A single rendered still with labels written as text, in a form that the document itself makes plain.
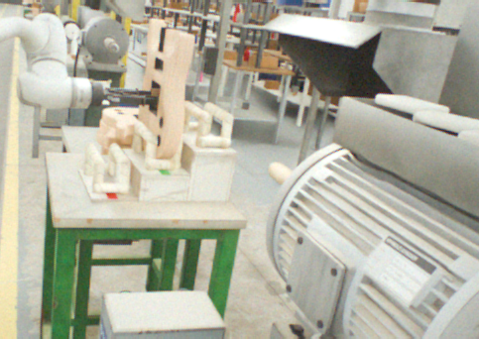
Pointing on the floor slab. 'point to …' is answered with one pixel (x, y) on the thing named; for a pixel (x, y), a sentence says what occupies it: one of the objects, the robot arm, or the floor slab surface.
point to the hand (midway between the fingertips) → (153, 98)
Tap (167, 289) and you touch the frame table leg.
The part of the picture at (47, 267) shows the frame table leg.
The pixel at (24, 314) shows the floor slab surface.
